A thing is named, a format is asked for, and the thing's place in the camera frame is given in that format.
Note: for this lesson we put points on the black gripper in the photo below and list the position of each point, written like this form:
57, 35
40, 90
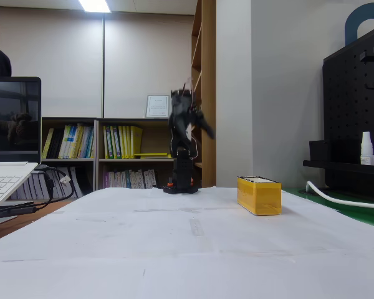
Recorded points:
202, 121

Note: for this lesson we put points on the low wooden bookshelf with books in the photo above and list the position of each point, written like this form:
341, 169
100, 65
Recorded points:
156, 140

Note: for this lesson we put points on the flat yellow folder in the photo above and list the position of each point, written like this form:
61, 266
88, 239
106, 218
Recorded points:
151, 154

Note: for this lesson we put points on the black box on pegboard shelf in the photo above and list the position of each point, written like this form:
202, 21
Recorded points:
319, 151

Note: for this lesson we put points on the white laptop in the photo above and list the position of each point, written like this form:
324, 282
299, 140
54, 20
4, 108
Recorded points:
9, 124

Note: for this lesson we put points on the blue arch-shaped sign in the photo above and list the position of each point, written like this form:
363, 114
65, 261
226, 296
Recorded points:
350, 25

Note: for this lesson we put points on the yellow rectangular box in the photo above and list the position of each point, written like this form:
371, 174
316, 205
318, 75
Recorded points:
259, 196

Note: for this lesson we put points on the ceiling light panel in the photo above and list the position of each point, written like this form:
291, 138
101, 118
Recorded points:
94, 5

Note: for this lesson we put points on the small white dropper bottle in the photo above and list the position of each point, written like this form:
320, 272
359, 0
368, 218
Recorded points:
367, 149

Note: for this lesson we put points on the tall wooden bookshelf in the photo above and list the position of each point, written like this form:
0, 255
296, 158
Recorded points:
204, 62

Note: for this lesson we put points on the black pegboard organizer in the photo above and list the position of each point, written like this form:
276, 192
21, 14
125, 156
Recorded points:
355, 109

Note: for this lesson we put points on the framed white certificate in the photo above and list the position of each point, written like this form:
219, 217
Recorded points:
157, 106

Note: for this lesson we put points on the thin vertical wall pipe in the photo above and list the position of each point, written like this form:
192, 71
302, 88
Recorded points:
103, 62

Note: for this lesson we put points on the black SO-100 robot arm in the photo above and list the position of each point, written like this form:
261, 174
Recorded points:
182, 168

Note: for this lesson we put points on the green desk mat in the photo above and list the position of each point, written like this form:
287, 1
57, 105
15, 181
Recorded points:
346, 211

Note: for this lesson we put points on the white paper table cover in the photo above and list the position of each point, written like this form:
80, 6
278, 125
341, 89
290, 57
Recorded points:
174, 249

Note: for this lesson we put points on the low grey bookshelf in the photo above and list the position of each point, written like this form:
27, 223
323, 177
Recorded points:
68, 162

